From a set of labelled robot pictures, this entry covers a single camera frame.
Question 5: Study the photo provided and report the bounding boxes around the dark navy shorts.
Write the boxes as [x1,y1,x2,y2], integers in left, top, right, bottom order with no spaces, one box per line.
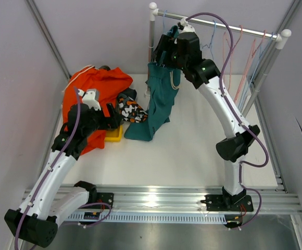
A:
[119,88,137,100]

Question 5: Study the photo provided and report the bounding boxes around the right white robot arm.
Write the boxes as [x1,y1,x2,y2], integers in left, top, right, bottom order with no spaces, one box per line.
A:
[154,32,260,211]

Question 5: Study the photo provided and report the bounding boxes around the olive green shorts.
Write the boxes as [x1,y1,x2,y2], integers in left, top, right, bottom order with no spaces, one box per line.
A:
[99,65,111,71]

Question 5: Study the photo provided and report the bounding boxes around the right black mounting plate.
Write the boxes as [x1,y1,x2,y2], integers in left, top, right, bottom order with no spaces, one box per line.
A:
[200,194,254,212]

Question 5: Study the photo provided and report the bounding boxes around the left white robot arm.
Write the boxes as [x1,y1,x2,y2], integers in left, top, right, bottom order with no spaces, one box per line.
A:
[4,103,121,249]

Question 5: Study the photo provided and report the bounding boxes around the blue hanger of orange shorts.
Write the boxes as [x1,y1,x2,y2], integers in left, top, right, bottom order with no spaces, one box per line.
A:
[202,21,216,60]

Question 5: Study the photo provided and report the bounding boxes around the orange camouflage pattern shorts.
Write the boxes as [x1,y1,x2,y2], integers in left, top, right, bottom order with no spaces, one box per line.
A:
[117,93,148,123]

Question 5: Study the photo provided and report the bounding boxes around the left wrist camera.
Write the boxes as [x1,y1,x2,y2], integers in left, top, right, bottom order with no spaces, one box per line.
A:
[78,89,102,111]

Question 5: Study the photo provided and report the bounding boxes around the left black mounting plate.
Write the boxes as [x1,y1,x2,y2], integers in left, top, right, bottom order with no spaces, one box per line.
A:
[87,192,115,210]

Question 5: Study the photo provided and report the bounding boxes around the teal shorts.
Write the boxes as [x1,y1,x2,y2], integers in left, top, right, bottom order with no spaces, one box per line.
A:
[124,26,181,142]

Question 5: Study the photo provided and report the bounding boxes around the blue hanger of teal shorts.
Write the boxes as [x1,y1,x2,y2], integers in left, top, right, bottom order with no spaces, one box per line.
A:
[162,10,171,34]

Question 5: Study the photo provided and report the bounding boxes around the blue wire hanger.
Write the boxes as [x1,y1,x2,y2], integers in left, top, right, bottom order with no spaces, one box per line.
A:
[237,37,272,111]

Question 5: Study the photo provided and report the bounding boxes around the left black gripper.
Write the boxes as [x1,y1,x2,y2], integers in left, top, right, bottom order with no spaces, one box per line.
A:
[83,103,122,137]

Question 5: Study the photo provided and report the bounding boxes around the slotted cable duct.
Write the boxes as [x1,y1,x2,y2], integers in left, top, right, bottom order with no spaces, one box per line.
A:
[66,211,227,224]

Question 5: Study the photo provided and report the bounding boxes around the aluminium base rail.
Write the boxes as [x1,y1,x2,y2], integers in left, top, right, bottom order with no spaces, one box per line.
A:
[19,183,302,216]

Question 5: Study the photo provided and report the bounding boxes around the pink hanger of olive shorts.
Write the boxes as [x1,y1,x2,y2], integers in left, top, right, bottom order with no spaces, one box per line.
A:
[222,26,243,91]

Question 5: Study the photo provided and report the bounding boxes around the yellow plastic tray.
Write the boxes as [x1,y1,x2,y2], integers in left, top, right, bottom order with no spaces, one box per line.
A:
[105,126,123,143]

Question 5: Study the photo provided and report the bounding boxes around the pink hanger of camouflage shorts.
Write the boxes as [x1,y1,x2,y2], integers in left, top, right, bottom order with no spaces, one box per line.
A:
[234,30,266,104]

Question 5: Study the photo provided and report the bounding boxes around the metal clothes rack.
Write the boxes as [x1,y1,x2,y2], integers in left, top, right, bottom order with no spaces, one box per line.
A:
[148,1,302,116]

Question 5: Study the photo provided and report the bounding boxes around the black mounting plate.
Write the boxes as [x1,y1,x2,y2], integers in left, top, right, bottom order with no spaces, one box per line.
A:
[87,192,115,210]
[200,194,254,212]

